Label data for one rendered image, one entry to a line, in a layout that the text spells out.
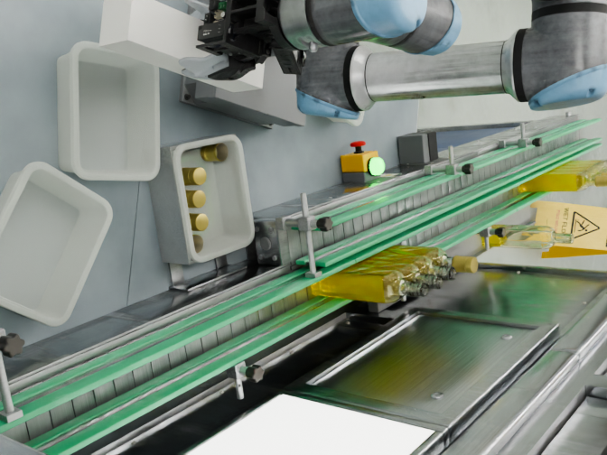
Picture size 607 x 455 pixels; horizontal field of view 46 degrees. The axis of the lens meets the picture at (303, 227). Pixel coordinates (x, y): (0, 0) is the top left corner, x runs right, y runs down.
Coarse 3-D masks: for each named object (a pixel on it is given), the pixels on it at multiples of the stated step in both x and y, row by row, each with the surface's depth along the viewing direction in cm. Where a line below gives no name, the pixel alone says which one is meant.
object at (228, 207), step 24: (192, 144) 130; (240, 144) 139; (216, 168) 143; (240, 168) 140; (216, 192) 144; (240, 192) 141; (216, 216) 144; (240, 216) 143; (192, 240) 130; (216, 240) 143; (240, 240) 142
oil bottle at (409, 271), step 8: (360, 264) 151; (368, 264) 150; (376, 264) 149; (384, 264) 149; (392, 264) 148; (400, 264) 147; (408, 264) 146; (400, 272) 143; (408, 272) 143; (416, 272) 144; (408, 280) 142
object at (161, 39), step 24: (120, 0) 88; (144, 0) 88; (120, 24) 87; (144, 24) 88; (168, 24) 91; (192, 24) 94; (120, 48) 90; (144, 48) 89; (168, 48) 91; (192, 48) 94
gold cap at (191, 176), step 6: (186, 168) 136; (192, 168) 135; (198, 168) 134; (186, 174) 135; (192, 174) 134; (198, 174) 134; (204, 174) 136; (186, 180) 135; (192, 180) 134; (198, 180) 135; (204, 180) 136
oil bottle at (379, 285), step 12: (336, 276) 146; (348, 276) 144; (360, 276) 142; (372, 276) 140; (384, 276) 139; (396, 276) 139; (312, 288) 151; (324, 288) 149; (336, 288) 147; (348, 288) 145; (360, 288) 142; (372, 288) 141; (384, 288) 139; (396, 288) 138; (360, 300) 144; (372, 300) 141; (384, 300) 139; (396, 300) 139
